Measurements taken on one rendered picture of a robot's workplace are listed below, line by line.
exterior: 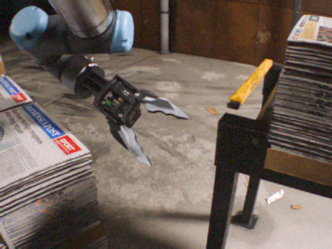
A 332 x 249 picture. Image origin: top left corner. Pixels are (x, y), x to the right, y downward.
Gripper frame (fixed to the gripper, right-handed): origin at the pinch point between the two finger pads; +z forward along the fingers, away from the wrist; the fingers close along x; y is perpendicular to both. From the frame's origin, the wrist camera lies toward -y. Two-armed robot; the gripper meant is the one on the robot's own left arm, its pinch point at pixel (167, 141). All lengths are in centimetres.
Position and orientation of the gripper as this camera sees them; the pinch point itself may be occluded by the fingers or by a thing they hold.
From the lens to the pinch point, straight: 56.9
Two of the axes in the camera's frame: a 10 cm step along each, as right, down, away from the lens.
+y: -0.6, -2.2, -9.7
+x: 6.0, -7.9, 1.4
